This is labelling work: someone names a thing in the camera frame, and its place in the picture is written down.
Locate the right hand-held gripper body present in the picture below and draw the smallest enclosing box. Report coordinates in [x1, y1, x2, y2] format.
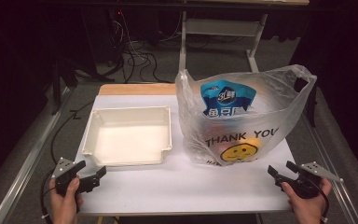
[274, 161, 344, 200]

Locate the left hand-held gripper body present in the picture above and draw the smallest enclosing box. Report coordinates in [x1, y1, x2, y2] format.
[51, 157, 101, 198]

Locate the white plastic tray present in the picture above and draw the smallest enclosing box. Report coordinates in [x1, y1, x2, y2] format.
[81, 105, 172, 167]

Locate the clear plastic shopping bag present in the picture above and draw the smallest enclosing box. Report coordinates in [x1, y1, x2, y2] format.
[174, 63, 318, 167]

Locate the blue snack pouch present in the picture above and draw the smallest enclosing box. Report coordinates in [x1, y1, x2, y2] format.
[200, 79, 258, 118]

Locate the person's right hand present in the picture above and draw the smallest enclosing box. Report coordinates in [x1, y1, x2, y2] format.
[281, 177, 333, 224]

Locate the person's left hand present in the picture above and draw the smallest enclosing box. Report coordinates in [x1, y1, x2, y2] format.
[48, 176, 85, 224]

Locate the white paper sheet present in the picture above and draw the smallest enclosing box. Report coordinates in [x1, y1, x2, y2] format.
[74, 93, 296, 217]

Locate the wooden table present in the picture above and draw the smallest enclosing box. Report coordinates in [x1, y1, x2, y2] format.
[74, 82, 296, 224]

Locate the right hand-held gripper cable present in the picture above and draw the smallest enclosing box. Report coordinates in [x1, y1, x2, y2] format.
[310, 178, 331, 223]

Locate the hand-held gripper cable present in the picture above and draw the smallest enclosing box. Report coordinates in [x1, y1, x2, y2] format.
[40, 169, 57, 224]
[310, 178, 331, 223]

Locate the left hand-held gripper cable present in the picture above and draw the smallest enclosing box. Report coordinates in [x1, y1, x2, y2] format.
[40, 169, 57, 224]

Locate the metal floor rail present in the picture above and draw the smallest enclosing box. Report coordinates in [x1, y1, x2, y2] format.
[297, 108, 358, 224]
[0, 87, 73, 224]

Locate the black floor cable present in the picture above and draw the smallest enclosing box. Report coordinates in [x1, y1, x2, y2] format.
[49, 101, 95, 166]

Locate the tangle of floor cables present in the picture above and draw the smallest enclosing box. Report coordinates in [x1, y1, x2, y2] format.
[110, 8, 172, 84]

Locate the white metal desk frame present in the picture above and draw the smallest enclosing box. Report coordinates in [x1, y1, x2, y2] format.
[177, 0, 310, 76]

